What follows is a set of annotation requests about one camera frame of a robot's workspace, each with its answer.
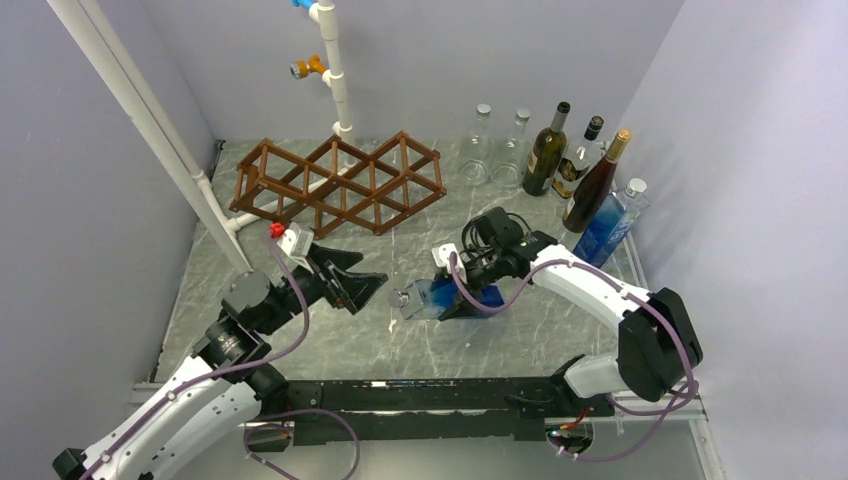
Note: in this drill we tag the white pvc pipe stand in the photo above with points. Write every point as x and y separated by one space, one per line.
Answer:
323 13

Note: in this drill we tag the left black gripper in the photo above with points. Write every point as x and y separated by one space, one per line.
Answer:
353 288

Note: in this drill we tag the clear glass bottle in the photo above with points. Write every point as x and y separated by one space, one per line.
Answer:
474 149
510 151

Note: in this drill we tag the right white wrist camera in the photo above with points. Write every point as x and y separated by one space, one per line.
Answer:
441 256

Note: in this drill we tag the white diagonal pole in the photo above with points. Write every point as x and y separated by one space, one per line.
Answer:
89 27

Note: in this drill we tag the orange pipe fitting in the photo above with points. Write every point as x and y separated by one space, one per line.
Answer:
301 69

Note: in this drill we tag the blue labelled clear bottle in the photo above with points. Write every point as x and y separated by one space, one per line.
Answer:
612 222

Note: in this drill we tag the clear bottle black cap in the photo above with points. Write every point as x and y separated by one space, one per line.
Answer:
579 157

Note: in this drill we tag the olive green bottle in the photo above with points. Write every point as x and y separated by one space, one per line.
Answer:
546 154

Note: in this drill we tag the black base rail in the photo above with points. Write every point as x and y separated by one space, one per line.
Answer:
521 408

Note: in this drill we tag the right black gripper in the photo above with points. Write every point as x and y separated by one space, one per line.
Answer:
465 307

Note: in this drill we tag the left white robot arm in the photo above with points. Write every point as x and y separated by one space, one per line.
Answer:
228 378

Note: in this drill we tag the dark bottle gold foil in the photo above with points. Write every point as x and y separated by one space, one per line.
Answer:
595 186

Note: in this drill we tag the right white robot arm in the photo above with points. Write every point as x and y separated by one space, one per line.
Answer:
657 348

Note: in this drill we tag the brown wooden wine rack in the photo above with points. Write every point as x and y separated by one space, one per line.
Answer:
340 183

